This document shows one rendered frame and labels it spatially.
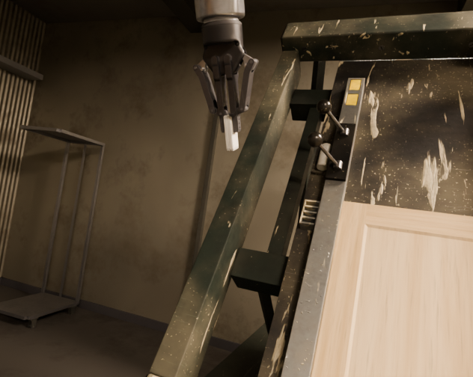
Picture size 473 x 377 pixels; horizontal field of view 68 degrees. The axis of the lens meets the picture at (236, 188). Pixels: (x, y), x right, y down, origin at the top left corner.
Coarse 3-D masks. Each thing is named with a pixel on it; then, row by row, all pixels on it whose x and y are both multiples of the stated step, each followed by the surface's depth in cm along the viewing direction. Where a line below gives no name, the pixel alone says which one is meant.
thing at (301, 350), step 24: (360, 96) 105; (336, 192) 86; (336, 216) 81; (312, 240) 79; (312, 264) 76; (312, 288) 72; (312, 312) 69; (312, 336) 67; (288, 360) 65; (312, 360) 64
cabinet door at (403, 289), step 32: (352, 224) 82; (384, 224) 80; (416, 224) 78; (448, 224) 76; (352, 256) 77; (384, 256) 76; (416, 256) 74; (448, 256) 72; (352, 288) 73; (384, 288) 71; (416, 288) 70; (448, 288) 69; (352, 320) 69; (384, 320) 68; (416, 320) 66; (448, 320) 65; (320, 352) 67; (352, 352) 66; (384, 352) 64; (416, 352) 63; (448, 352) 62
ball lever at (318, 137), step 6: (312, 132) 83; (318, 132) 83; (312, 138) 83; (318, 138) 82; (312, 144) 83; (318, 144) 83; (324, 150) 86; (330, 156) 87; (336, 162) 88; (342, 162) 89; (336, 168) 88
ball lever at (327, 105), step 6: (318, 102) 90; (324, 102) 89; (330, 102) 90; (318, 108) 90; (324, 108) 89; (330, 108) 90; (330, 114) 92; (336, 120) 93; (342, 132) 95; (348, 132) 95
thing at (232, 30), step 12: (204, 24) 62; (216, 24) 61; (228, 24) 61; (240, 24) 63; (204, 36) 63; (216, 36) 62; (228, 36) 62; (240, 36) 63; (204, 48) 66; (216, 48) 65; (228, 48) 64; (240, 48) 64; (204, 60) 67; (240, 60) 64
